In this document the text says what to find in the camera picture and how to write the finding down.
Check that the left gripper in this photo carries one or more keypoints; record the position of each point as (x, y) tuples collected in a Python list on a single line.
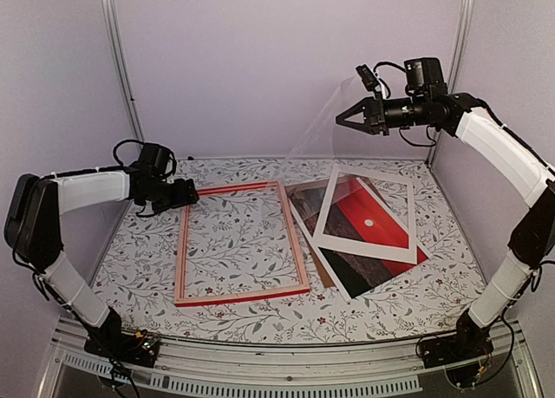
[(181, 198)]

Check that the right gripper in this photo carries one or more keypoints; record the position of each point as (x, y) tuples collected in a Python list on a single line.
[(374, 114)]

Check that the clear acrylic sheet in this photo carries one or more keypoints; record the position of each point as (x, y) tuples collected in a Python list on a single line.
[(324, 143)]

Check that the wooden picture frame red edge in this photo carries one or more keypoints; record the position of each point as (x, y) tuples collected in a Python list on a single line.
[(239, 244)]

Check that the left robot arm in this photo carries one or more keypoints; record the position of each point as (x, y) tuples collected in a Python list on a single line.
[(33, 225)]

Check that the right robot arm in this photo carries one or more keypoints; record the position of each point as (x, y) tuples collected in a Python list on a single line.
[(472, 122)]

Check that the white photo mat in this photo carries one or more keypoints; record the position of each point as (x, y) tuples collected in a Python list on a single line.
[(354, 220)]

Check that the brown backing board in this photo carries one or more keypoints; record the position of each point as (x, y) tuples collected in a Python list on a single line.
[(307, 199)]

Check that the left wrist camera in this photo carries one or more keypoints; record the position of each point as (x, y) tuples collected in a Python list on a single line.
[(157, 161)]

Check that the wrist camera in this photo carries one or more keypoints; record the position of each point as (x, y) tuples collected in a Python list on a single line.
[(424, 77), (157, 161)]

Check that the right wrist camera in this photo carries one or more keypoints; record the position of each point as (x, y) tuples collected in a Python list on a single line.
[(424, 77)]

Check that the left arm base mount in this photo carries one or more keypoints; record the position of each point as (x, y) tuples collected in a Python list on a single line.
[(141, 348)]

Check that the right aluminium corner post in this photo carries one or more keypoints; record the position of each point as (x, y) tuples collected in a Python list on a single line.
[(461, 37)]

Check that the aluminium corner post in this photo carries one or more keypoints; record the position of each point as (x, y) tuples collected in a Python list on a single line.
[(116, 45), (461, 37)]

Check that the front aluminium rail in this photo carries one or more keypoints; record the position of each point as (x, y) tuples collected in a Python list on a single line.
[(198, 368)]

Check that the left aluminium corner post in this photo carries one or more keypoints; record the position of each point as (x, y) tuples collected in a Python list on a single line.
[(116, 45)]

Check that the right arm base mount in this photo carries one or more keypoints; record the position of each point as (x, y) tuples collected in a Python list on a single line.
[(455, 346)]

